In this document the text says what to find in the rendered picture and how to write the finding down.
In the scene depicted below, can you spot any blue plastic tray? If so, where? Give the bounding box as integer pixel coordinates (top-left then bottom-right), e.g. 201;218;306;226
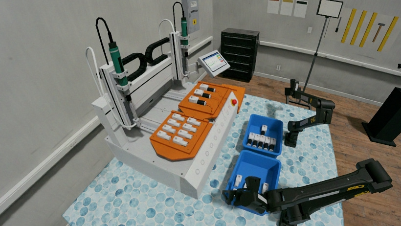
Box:
243;114;283;159
226;150;281;216

